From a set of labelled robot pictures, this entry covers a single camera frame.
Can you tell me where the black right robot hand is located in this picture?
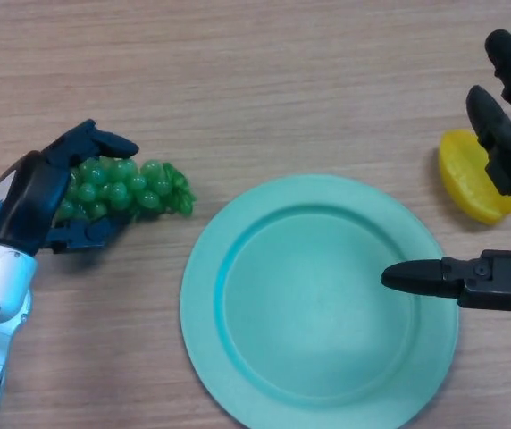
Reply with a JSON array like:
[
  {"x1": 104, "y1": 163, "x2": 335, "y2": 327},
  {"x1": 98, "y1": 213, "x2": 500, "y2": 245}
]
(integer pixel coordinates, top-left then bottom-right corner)
[{"x1": 380, "y1": 29, "x2": 511, "y2": 313}]

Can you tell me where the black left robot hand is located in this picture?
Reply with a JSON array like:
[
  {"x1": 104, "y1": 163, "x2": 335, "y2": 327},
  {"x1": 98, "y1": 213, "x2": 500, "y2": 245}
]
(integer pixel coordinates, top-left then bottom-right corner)
[{"x1": 0, "y1": 118, "x2": 141, "y2": 257}]

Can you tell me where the green grapes bunch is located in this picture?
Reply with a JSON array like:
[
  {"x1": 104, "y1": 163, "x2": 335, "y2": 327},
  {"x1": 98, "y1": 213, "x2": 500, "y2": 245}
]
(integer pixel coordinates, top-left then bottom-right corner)
[{"x1": 52, "y1": 158, "x2": 197, "y2": 227}]

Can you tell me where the green round plate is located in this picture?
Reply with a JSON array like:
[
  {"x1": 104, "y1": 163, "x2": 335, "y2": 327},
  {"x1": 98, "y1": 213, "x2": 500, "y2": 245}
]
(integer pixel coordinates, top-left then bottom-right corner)
[{"x1": 179, "y1": 173, "x2": 460, "y2": 429}]

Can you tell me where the yellow starfruit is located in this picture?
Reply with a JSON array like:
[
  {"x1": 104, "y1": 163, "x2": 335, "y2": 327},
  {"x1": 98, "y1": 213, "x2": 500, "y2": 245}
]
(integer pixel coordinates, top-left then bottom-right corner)
[{"x1": 438, "y1": 129, "x2": 511, "y2": 225}]

